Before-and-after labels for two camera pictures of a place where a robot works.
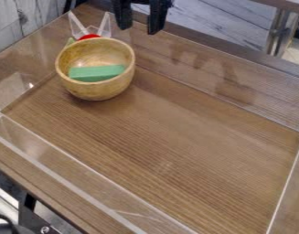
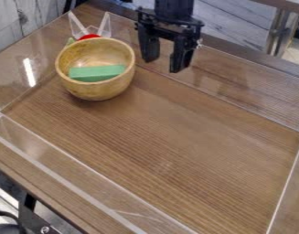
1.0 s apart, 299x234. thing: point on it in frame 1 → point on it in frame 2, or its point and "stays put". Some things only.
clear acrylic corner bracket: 79,30 stays put
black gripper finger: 157,20 → 182,52
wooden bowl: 93,53 stays put
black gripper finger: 122,10 → 150,46
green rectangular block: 95,73 stays put
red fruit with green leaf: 85,37 stays put
